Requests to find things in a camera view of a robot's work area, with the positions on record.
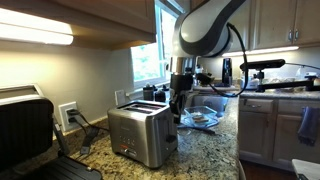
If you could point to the tall black grinder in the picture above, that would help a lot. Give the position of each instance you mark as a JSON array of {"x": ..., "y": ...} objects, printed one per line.
[{"x": 227, "y": 71}]

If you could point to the white countertop corner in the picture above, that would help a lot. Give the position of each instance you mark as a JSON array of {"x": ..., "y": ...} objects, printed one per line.
[{"x": 306, "y": 170}]

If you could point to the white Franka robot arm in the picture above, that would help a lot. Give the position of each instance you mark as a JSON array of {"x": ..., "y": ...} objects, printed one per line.
[{"x": 203, "y": 23}]

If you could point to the beige lower cabinets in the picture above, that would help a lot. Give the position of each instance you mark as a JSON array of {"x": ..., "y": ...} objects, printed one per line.
[{"x": 256, "y": 133}]

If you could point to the blue hanging towel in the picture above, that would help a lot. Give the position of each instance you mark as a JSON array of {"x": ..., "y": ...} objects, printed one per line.
[{"x": 309, "y": 126}]

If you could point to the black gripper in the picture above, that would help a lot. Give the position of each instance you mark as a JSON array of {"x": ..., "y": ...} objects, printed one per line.
[{"x": 181, "y": 83}]

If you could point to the wooden upper cabinet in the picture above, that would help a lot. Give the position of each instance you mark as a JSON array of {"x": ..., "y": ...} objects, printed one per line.
[{"x": 83, "y": 20}]

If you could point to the brown food piece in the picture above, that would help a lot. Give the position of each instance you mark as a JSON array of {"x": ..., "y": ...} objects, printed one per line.
[{"x": 200, "y": 118}]

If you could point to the soap dispenser bottle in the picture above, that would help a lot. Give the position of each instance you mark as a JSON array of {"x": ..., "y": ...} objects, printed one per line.
[{"x": 199, "y": 73}]

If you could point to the under-cabinet light strip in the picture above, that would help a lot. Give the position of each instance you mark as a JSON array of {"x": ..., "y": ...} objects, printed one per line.
[{"x": 33, "y": 30}]

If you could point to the clear glass container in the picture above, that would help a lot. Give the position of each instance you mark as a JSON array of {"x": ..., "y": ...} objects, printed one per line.
[{"x": 201, "y": 116}]

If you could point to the beige upper cabinet doors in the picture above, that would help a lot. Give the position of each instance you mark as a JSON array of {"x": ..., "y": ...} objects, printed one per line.
[{"x": 273, "y": 23}]

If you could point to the white wall outlet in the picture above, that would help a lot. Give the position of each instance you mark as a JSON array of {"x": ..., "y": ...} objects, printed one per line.
[{"x": 68, "y": 116}]

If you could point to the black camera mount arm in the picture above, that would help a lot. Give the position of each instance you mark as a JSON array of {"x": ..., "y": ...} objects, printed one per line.
[{"x": 283, "y": 86}]

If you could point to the stainless steel two-slot toaster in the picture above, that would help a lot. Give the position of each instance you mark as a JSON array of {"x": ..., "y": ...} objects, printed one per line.
[{"x": 143, "y": 133}]

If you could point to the kitchen window over sink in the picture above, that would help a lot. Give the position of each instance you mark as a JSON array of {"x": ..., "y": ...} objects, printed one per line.
[{"x": 146, "y": 63}]

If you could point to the long under-cabinet light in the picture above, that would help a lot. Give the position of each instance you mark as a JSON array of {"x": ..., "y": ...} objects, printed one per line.
[{"x": 260, "y": 51}]

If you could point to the black and silver panini grill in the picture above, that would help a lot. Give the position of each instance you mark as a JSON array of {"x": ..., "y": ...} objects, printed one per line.
[{"x": 26, "y": 133}]

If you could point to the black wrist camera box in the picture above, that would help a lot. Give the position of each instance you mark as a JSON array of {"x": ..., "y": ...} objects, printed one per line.
[{"x": 204, "y": 79}]

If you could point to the dark utensil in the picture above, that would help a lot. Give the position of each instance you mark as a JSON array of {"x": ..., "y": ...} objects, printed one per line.
[{"x": 200, "y": 130}]

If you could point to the white counter container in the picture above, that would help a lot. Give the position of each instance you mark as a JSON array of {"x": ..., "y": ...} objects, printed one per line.
[{"x": 250, "y": 82}]

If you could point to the black canister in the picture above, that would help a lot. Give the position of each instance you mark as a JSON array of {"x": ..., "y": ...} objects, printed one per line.
[{"x": 162, "y": 94}]

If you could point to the black power plug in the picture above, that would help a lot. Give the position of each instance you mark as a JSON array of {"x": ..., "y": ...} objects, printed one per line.
[{"x": 73, "y": 115}]

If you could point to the black bottle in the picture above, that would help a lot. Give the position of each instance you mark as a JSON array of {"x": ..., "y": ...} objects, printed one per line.
[{"x": 148, "y": 92}]

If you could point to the black exterior camera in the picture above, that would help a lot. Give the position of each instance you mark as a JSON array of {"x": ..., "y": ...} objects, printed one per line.
[{"x": 263, "y": 64}]

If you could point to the white blank wall plate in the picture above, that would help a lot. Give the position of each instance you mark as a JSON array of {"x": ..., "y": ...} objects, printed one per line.
[{"x": 120, "y": 97}]

